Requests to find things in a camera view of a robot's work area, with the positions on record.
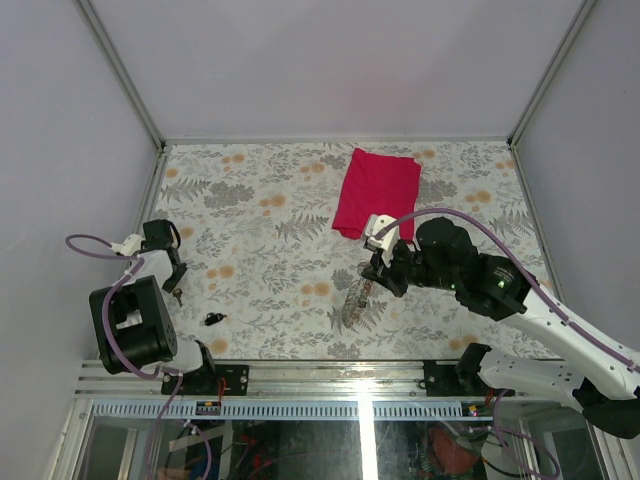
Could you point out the small black key fob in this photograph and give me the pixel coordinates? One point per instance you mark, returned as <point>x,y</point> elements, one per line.
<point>213,318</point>

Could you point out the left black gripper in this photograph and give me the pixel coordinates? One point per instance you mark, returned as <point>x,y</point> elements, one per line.
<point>172,282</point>

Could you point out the right aluminium frame post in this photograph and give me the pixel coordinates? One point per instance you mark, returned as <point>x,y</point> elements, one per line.
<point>577,24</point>

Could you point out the red folded cloth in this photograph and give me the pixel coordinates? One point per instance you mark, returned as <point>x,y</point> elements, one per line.
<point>375,185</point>

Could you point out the left aluminium frame post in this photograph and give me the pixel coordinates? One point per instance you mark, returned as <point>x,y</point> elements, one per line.
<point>108,49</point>

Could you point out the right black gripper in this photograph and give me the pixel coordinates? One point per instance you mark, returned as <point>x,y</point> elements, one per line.
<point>384,275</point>

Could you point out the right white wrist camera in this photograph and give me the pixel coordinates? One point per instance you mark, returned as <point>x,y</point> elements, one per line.
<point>380,234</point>

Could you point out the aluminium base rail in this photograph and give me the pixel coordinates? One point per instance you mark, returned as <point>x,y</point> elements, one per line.
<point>277,380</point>

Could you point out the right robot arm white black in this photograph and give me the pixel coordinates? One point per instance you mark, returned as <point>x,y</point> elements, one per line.
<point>597,376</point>

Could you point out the aluminium frame post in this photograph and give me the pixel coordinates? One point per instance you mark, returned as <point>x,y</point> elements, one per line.
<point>577,24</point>
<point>108,49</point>

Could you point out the perforated cable duct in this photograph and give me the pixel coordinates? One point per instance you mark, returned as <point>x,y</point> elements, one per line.
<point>292,410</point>

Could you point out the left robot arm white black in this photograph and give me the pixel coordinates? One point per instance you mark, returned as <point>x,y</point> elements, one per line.
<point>132,324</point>

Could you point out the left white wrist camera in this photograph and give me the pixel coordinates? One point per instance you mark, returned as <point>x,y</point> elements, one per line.
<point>129,246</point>

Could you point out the round metal key ring disc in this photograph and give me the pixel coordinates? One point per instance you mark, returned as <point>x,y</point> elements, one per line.
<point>356,301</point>

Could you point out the key with yellow tag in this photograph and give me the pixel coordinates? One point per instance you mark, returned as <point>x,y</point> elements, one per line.
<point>177,294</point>

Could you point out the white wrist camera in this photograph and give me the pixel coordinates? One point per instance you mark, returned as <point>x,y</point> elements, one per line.
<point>129,246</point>
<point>380,234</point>

